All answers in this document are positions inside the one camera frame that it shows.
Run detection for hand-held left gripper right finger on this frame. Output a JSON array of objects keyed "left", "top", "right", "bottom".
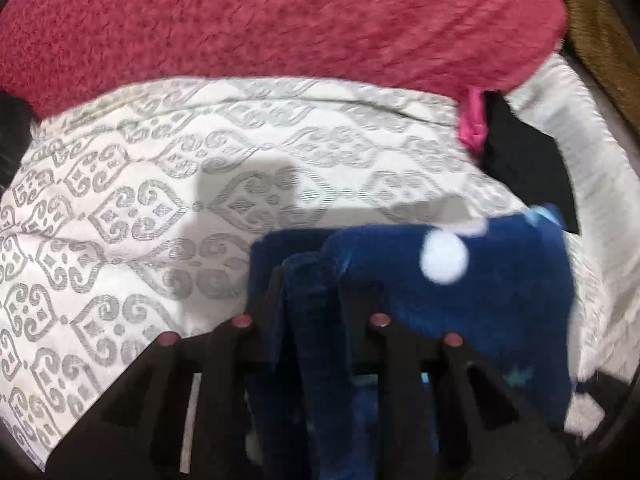
[{"left": 335, "top": 272, "right": 576, "bottom": 480}]

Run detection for black cloth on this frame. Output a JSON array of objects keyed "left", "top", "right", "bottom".
[{"left": 481, "top": 92, "right": 581, "bottom": 236}]

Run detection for white patterned bedspread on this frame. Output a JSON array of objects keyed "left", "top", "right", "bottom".
[{"left": 0, "top": 54, "right": 640, "bottom": 467}]

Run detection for leopard print cloth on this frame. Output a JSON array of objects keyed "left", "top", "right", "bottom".
[{"left": 544, "top": 0, "right": 640, "bottom": 128}]

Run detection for dark cloth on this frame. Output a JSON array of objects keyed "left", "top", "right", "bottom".
[{"left": 0, "top": 91, "right": 37, "bottom": 188}]

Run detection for red fuzzy blanket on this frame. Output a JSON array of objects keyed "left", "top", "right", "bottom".
[{"left": 0, "top": 0, "right": 569, "bottom": 120}]

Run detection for pink cloth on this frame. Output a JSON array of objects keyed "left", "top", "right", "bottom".
[{"left": 458, "top": 87, "right": 489, "bottom": 154}]

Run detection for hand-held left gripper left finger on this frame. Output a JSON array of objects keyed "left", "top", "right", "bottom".
[{"left": 45, "top": 265, "right": 287, "bottom": 480}]

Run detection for blue star print pants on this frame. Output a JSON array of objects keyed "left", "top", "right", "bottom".
[{"left": 245, "top": 203, "right": 577, "bottom": 480}]

